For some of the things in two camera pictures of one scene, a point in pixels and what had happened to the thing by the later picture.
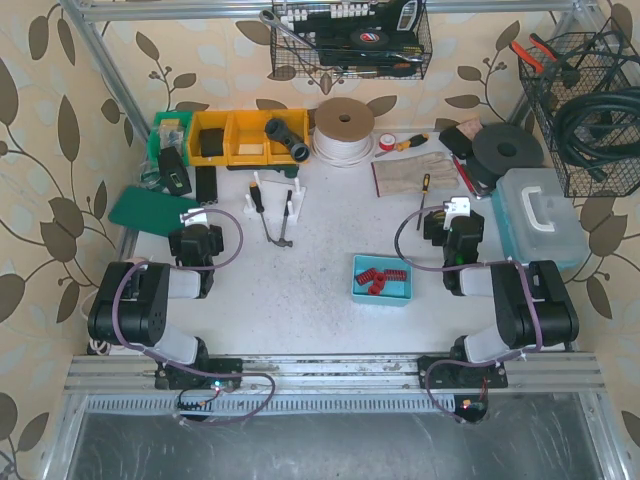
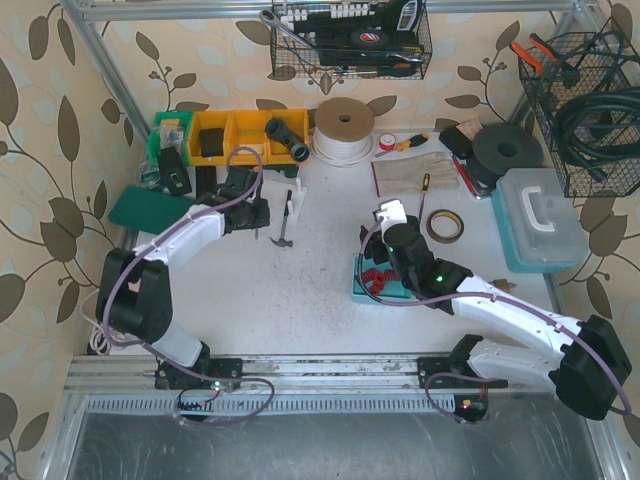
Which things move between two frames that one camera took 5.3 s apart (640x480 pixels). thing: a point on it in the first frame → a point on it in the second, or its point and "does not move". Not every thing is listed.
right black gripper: x=432 y=226 → x=376 y=245
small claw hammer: x=282 y=241 does not move
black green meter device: x=174 y=171 does not move
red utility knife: x=473 y=185 does not move
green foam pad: x=150 y=210 does not move
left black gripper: x=215 y=239 → x=252 y=214
